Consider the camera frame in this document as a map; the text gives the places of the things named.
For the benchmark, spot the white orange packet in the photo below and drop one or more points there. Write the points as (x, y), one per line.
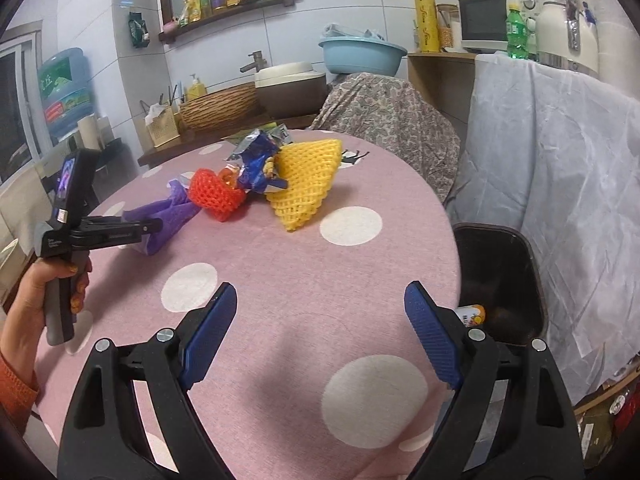
(472, 315)

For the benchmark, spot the white electric kettle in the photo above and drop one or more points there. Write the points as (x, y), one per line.
(560, 35)

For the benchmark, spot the green soda bottle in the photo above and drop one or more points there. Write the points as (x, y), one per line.
(517, 35)

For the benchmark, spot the dark wooden wall shelf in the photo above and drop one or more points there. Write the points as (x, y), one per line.
(225, 17)

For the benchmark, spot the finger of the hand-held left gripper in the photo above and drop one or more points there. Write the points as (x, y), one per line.
(127, 240)
(130, 224)

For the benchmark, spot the light blue plastic basin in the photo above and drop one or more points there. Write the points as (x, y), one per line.
(360, 57)

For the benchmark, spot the glass jar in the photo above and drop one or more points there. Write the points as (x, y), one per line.
(447, 27)

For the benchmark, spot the grey cloth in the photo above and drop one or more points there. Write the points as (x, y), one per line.
(350, 32)

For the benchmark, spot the dark brown trash bin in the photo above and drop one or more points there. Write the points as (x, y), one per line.
(495, 270)

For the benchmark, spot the person's left forearm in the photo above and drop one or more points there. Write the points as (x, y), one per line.
(15, 390)

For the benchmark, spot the blue water jug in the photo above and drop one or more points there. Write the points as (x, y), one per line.
(65, 90)

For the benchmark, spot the paisley patterned cloth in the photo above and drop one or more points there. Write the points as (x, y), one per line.
(390, 120)

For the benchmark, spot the wicker basket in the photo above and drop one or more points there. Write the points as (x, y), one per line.
(220, 107)

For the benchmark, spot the yellow plastic wrap roll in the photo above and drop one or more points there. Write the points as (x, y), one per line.
(426, 20)

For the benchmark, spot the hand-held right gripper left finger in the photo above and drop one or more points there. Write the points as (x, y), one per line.
(210, 340)

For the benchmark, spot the green hanging packet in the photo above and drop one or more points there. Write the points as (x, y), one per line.
(137, 30)

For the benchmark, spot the window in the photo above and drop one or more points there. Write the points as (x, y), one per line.
(15, 110)

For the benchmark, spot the white microwave oven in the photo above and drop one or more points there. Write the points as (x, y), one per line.
(480, 15)

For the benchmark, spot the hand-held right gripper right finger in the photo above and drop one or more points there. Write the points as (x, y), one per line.
(435, 340)

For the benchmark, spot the blue silver snack wrapper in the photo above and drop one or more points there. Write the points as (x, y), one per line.
(255, 160)

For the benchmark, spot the metal faucet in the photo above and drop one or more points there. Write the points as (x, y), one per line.
(255, 60)

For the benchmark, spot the beige brown wash basin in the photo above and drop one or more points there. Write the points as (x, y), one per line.
(290, 90)

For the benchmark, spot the person's left hand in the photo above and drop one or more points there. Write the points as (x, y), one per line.
(25, 310)

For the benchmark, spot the yellow foam fruit net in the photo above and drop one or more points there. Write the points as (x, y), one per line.
(305, 180)

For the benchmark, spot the wooden cabinet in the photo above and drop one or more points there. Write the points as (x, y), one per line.
(440, 85)

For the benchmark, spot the purple foam fruit net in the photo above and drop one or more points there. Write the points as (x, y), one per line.
(170, 220)

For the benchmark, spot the yellow soap bottle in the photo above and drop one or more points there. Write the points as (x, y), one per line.
(196, 90)

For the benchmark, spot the pink polka dot tablecloth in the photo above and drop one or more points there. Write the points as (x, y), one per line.
(300, 270)

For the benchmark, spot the red foam fruit net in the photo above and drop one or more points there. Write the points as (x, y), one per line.
(215, 200)

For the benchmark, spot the white cloth cover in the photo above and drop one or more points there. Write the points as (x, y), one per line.
(550, 185)

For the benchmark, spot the beige slotted holder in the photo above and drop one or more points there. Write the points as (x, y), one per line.
(162, 127)

